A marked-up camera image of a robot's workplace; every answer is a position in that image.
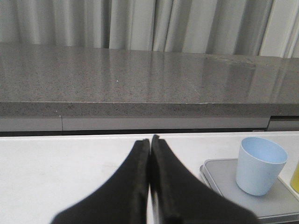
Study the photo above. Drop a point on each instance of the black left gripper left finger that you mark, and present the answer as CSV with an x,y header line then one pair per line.
x,y
122,199

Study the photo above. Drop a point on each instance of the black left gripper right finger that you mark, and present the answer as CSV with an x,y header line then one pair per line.
x,y
180,198

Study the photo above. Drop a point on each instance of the light blue plastic cup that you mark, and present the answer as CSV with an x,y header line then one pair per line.
x,y
259,163

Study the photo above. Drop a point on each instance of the yellow squeeze bottle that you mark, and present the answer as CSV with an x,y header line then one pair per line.
x,y
294,182

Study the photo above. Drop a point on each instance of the silver digital kitchen scale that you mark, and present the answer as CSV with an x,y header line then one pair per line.
x,y
278,206

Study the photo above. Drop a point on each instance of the grey stone counter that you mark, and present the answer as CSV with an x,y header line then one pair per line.
x,y
47,89

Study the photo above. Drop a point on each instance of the grey curtain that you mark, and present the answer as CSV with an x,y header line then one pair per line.
x,y
242,27

